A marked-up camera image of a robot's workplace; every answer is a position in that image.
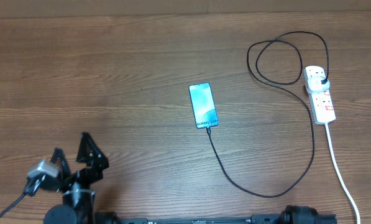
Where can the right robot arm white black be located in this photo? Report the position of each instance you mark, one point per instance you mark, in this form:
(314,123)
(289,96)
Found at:
(298,215)

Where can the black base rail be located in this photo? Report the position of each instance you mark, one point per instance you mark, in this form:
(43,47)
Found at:
(219,220)

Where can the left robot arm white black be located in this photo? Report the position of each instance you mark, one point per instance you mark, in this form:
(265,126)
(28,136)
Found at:
(77,197)

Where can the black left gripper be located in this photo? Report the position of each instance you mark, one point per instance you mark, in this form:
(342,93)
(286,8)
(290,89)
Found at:
(92,175)

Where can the white charger plug adapter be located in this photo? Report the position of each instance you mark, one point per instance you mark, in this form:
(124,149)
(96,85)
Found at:
(317,84)

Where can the blue Galaxy smartphone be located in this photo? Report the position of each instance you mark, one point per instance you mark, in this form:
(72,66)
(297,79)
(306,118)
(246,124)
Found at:
(203,106)

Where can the white power strip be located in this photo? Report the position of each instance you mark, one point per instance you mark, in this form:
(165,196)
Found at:
(321,102)

